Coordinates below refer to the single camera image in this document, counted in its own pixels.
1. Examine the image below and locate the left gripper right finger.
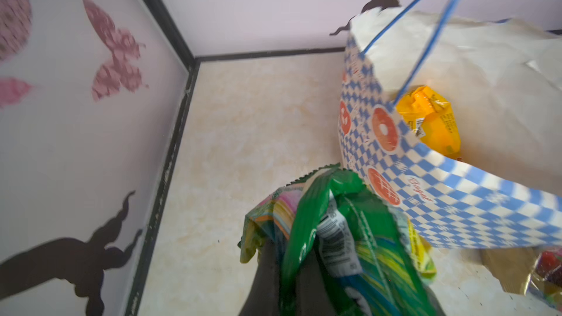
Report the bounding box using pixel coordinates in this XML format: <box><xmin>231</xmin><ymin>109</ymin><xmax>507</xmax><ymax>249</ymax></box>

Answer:
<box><xmin>296</xmin><ymin>250</ymin><xmax>336</xmax><ymax>316</ymax></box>

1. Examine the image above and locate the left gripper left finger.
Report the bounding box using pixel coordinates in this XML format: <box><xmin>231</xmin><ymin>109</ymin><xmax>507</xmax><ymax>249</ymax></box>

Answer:
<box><xmin>239</xmin><ymin>241</ymin><xmax>280</xmax><ymax>316</ymax></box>

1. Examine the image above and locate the green striped snack packet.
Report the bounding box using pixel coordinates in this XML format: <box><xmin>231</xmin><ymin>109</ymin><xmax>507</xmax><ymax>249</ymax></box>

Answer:
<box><xmin>239</xmin><ymin>164</ymin><xmax>443</xmax><ymax>315</ymax></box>

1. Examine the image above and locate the yellow snack packet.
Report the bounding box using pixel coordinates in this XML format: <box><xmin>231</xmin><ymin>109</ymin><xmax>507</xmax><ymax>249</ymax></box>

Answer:
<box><xmin>396</xmin><ymin>86</ymin><xmax>461</xmax><ymax>160</ymax></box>

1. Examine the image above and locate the gold candy bag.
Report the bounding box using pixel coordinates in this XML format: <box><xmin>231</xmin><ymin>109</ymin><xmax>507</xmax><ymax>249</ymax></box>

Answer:
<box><xmin>479</xmin><ymin>246</ymin><xmax>561</xmax><ymax>312</ymax></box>

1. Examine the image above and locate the blue checkered paper bag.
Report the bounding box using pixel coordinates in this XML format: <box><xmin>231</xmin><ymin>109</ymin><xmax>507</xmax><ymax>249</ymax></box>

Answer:
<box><xmin>339</xmin><ymin>0</ymin><xmax>561</xmax><ymax>249</ymax></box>

